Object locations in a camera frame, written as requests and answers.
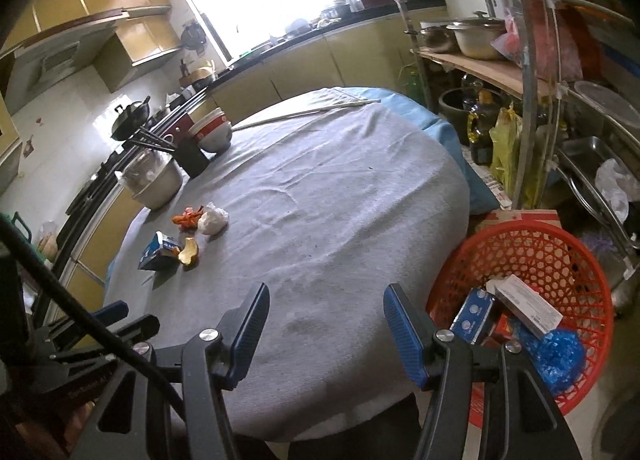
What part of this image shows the orange peel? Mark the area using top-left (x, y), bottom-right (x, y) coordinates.
top-left (178, 237), bottom-right (200, 268)

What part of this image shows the yellow wall cabinet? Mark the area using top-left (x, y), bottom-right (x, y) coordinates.
top-left (30, 0), bottom-right (183, 91)

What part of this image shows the black bucket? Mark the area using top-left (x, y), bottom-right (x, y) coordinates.
top-left (439, 87), bottom-right (473, 143)

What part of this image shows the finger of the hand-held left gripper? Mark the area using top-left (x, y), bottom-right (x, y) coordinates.
top-left (50, 299), bottom-right (132, 348)
top-left (55, 315), bottom-right (162, 363)

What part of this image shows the white plastic bag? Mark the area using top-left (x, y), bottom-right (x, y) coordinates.
top-left (594, 157), bottom-right (632, 226)

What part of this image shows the black wok with lid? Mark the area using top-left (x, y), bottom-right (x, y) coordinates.
top-left (109, 96), bottom-right (152, 141)

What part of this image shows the blue plastic bag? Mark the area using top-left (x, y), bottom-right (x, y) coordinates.
top-left (510, 322), bottom-right (587, 396)

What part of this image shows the small wall fan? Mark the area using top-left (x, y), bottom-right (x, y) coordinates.
top-left (180, 20), bottom-right (208, 53)

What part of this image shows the blue plastic table cover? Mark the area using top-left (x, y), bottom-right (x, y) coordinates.
top-left (345, 86), bottom-right (501, 216)

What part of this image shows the small steel pot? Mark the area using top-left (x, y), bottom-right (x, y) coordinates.
top-left (405, 20), bottom-right (456, 53)

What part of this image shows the stack of red white bowls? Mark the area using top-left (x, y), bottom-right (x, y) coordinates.
top-left (191, 107), bottom-right (233, 155)

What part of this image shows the white tissue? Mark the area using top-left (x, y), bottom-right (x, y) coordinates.
top-left (196, 201), bottom-right (230, 237)

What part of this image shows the small blue milk carton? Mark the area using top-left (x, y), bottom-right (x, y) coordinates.
top-left (137, 231), bottom-right (181, 272)

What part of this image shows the steel tray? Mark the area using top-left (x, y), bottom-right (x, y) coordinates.
top-left (555, 135), bottom-right (640, 221)

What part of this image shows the grey tablecloth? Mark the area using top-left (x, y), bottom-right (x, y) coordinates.
top-left (102, 86), bottom-right (471, 443)

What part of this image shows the yellow container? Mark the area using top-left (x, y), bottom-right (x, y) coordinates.
top-left (192, 60), bottom-right (218, 83)

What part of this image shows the red plastic basket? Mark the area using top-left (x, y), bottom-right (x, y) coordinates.
top-left (425, 219), bottom-right (615, 428)

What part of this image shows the long wooden stick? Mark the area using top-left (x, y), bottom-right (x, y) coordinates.
top-left (232, 97), bottom-right (382, 131)

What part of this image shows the large steel pot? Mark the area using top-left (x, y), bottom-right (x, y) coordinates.
top-left (446, 11), bottom-right (508, 61)

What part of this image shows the large blue milk carton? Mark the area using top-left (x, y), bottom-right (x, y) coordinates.
top-left (448, 288), bottom-right (501, 345)

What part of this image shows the black chopstick cup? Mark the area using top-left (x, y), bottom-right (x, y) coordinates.
top-left (175, 136), bottom-right (210, 178)

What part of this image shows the black cable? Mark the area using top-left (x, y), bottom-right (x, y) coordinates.
top-left (0, 212), bottom-right (188, 423)

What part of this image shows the steel range hood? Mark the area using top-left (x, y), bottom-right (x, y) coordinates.
top-left (0, 9), bottom-right (130, 113)

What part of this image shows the cooking oil bottle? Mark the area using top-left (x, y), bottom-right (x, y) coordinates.
top-left (465, 85), bottom-right (501, 166)

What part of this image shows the pink plastic bag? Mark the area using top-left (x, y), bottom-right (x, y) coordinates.
top-left (492, 0), bottom-right (533, 63)

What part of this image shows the orange snack wrapper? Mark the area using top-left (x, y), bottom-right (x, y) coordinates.
top-left (171, 205), bottom-right (206, 230)

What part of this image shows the clear bag of food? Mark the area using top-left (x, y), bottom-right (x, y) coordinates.
top-left (32, 220), bottom-right (60, 261)

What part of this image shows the metal shelf rack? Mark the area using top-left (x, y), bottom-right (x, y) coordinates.
top-left (389, 0), bottom-right (640, 291)

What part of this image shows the yellow plastic bag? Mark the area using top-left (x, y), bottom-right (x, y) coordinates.
top-left (489, 105), bottom-right (526, 196)

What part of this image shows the orange white cardboard box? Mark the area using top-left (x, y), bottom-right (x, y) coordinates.
top-left (485, 274), bottom-right (564, 339)

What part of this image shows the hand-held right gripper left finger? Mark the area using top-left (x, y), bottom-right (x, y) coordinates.
top-left (70, 281), bottom-right (271, 460)

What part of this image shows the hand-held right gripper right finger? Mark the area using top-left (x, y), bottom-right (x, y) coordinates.
top-left (382, 282), bottom-right (583, 460)

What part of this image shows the white ceramic bowl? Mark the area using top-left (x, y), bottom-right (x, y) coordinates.
top-left (131, 160), bottom-right (185, 211)

